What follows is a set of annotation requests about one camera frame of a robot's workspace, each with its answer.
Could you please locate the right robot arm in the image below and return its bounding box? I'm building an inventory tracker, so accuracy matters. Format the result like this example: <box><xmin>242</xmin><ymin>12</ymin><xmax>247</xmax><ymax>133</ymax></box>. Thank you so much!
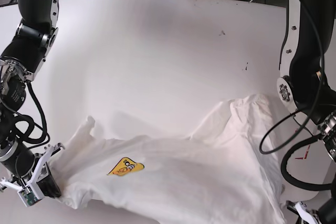
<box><xmin>1</xmin><ymin>0</ymin><xmax>63</xmax><ymax>207</ymax></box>

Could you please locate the white t-shirt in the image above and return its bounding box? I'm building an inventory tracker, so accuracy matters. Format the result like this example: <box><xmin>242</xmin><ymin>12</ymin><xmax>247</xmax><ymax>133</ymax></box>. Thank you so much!
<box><xmin>50</xmin><ymin>94</ymin><xmax>286</xmax><ymax>223</ymax></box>

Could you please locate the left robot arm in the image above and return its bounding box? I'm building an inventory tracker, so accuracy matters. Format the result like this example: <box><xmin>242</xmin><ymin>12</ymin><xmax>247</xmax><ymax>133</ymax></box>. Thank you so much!
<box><xmin>277</xmin><ymin>0</ymin><xmax>335</xmax><ymax>223</ymax></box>

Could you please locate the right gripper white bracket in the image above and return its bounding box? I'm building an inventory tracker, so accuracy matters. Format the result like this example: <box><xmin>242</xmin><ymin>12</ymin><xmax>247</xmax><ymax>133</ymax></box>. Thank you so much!
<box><xmin>1</xmin><ymin>143</ymin><xmax>65</xmax><ymax>200</ymax></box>

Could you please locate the red tape rectangle marking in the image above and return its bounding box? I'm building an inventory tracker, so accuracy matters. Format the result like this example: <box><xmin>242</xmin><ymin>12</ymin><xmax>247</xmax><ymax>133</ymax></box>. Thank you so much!
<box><xmin>295</xmin><ymin>144</ymin><xmax>311</xmax><ymax>160</ymax></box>

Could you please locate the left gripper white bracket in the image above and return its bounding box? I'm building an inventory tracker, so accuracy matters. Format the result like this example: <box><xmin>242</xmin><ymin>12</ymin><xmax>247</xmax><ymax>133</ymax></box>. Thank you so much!
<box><xmin>286</xmin><ymin>201</ymin><xmax>320</xmax><ymax>224</ymax></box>

